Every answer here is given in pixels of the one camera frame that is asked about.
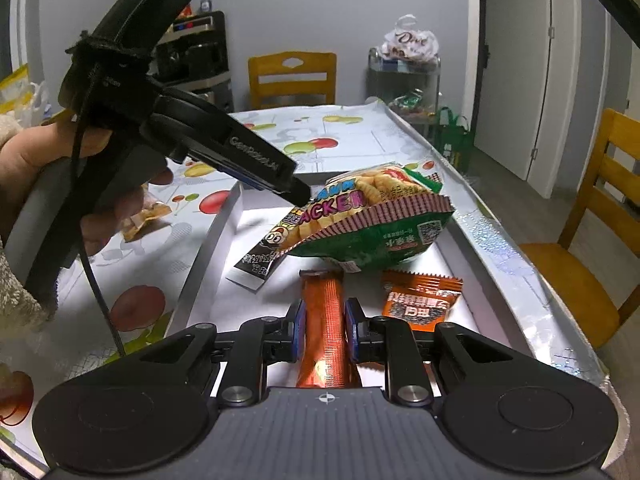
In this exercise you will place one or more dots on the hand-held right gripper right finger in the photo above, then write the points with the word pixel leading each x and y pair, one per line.
pixel 352 332

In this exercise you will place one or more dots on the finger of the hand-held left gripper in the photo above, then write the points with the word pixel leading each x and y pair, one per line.
pixel 200 107
pixel 260 170

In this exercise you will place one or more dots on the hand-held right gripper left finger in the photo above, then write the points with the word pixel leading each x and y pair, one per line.
pixel 298 332

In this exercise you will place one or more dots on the long orange bar wrapper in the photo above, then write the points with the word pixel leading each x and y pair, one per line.
pixel 325 320

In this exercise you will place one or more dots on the grey cardboard box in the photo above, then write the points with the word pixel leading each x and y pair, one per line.
pixel 270 305

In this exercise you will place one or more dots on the small orange packet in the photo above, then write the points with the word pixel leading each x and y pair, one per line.
pixel 420 305

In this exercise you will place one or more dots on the dark brown stick packet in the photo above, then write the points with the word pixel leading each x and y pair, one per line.
pixel 260 260

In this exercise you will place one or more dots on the green cracker bag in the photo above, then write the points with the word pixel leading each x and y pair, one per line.
pixel 380 240

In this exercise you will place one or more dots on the small golden snack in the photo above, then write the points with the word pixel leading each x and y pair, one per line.
pixel 147 215

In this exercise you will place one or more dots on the person's left forearm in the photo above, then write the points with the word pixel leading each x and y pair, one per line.
pixel 20 290

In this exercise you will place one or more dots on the person's left hand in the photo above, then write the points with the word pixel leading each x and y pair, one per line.
pixel 35 145

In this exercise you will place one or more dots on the fruit print tablecloth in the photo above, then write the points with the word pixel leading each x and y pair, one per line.
pixel 300 130

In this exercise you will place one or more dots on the clear plastic bag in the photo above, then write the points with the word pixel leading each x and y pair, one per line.
pixel 37 102

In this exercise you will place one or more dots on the wooden chair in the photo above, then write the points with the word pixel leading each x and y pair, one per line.
pixel 590 270
pixel 292 82

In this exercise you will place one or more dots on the yellow bag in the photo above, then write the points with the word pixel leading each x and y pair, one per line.
pixel 15 85

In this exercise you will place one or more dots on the metal rolling cart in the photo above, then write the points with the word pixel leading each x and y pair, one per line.
pixel 380 80

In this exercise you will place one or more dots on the green snack packets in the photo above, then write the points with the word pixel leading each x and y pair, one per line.
pixel 407 101

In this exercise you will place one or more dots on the white plastic bag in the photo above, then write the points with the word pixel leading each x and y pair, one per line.
pixel 410 42

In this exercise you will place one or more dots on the green tote bag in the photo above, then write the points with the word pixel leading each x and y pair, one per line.
pixel 455 140

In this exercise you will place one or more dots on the white door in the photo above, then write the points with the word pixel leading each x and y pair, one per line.
pixel 520 70

